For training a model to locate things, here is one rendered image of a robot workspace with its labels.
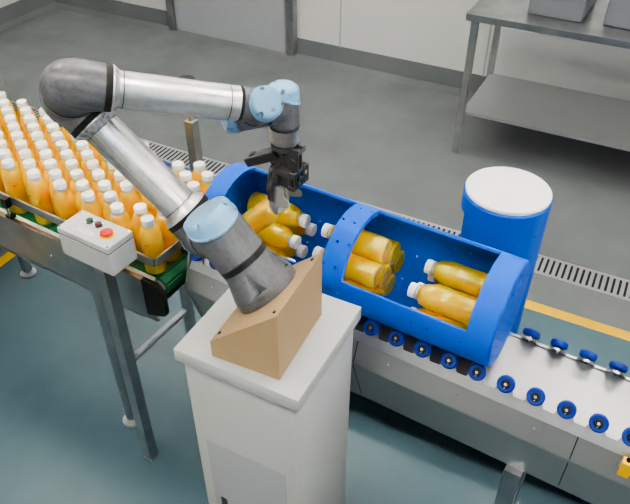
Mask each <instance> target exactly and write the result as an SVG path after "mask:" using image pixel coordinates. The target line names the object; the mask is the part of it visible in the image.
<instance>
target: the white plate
mask: <svg viewBox="0 0 630 504"><path fill-rule="evenodd" d="M465 189H466V193H467V195H468V196H469V197H470V199H471V200H472V201H473V202H475V203H476V204H477V205H479V206H480V207H482V208H484V209H486V210H488V211H491V212H494V213H497V214H502V215H508V216H527V215H532V214H536V213H539V212H541V211H543V210H545V209H546V208H547V207H548V206H549V205H550V203H551V201H552V191H551V189H550V187H549V186H548V184H547V183H546V182H545V181H543V180H542V179H541V178H539V177H538V176H536V175H534V174H532V173H530V172H527V171H524V170H521V169H517V168H512V167H489V168H484V169H481V170H478V171H476V172H474V173H473V174H471V175H470V176H469V177H468V179H467V181H466V185H465Z"/></svg>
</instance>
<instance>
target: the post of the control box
mask: <svg viewBox="0 0 630 504"><path fill-rule="evenodd" d="M94 269H95V272H96V276H97V280H98V284H99V288H100V291H101V295H102V299H103V303H104V307H105V310H106V314H107V318H108V322H109V326H110V329H111V333H112V337H113V341H114V345H115V348H116V352H117V356H118V360H119V364H120V367H121V371H122V375H123V379H124V383H125V386H126V390H127V394H128V398H129V402H130V405H131V409H132V413H133V417H134V421H135V424H136V428H137V432H138V436H139V440H140V443H141V447H142V451H143V455H144V458H146V459H148V460H149V461H151V462H152V461H153V460H154V459H155V457H156V456H157V455H158V451H157V447H156V443H155V438H154V434H153V430H152V426H151V422H150V418H149V413H148V409H147V405H146V401H145V397H144V393H143V388H142V384H141V380H140V376H139V372H138V368H137V363H136V359H135V355H134V351H133V347H132V343H131V338H130V334H129V330H128V326H127V322H126V318H125V313H124V309H123V305H122V301H121V297H120V292H119V288H118V284H117V280H116V276H112V275H110V274H107V273H105V272H103V271H101V270H99V269H97V268H95V267H94Z"/></svg>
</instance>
